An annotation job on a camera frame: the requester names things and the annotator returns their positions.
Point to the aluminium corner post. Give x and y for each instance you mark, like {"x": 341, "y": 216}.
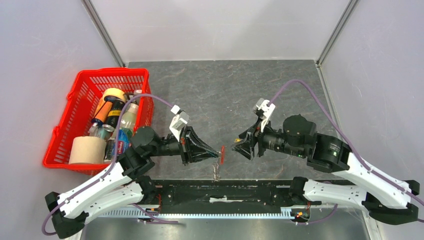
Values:
{"x": 348, "y": 11}
{"x": 103, "y": 32}

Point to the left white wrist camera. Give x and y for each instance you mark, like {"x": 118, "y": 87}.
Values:
{"x": 178, "y": 122}

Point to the black and yellow can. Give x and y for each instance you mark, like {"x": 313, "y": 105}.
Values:
{"x": 113, "y": 115}

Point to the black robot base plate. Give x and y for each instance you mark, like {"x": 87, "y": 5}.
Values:
{"x": 231, "y": 196}

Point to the yellow tape roll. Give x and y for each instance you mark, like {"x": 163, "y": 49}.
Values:
{"x": 112, "y": 94}

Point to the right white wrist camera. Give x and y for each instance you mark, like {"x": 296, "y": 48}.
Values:
{"x": 264, "y": 110}

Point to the silver drink can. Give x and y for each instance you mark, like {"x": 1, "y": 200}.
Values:
{"x": 104, "y": 132}

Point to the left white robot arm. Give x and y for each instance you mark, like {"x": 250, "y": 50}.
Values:
{"x": 123, "y": 181}

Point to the right aluminium corner post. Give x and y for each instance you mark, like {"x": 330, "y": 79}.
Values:
{"x": 348, "y": 11}

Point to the blue snack packet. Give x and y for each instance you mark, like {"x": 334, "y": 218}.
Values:
{"x": 123, "y": 136}

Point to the clear plastic bottle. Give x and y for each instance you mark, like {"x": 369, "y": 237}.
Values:
{"x": 128, "y": 121}

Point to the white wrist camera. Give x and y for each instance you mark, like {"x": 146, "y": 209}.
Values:
{"x": 178, "y": 122}
{"x": 264, "y": 110}

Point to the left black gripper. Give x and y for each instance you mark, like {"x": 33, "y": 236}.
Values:
{"x": 190, "y": 145}

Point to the left aluminium corner post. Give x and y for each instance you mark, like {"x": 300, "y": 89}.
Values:
{"x": 103, "y": 32}

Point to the red plastic basket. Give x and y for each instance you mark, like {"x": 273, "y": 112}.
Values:
{"x": 82, "y": 101}

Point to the beige paper roll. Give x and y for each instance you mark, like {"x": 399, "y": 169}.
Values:
{"x": 87, "y": 150}

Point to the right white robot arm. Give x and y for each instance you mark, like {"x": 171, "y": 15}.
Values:
{"x": 384, "y": 198}

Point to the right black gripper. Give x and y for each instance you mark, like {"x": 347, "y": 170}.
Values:
{"x": 252, "y": 135}

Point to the orange and blue bottle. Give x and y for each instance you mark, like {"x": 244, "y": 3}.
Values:
{"x": 101, "y": 115}

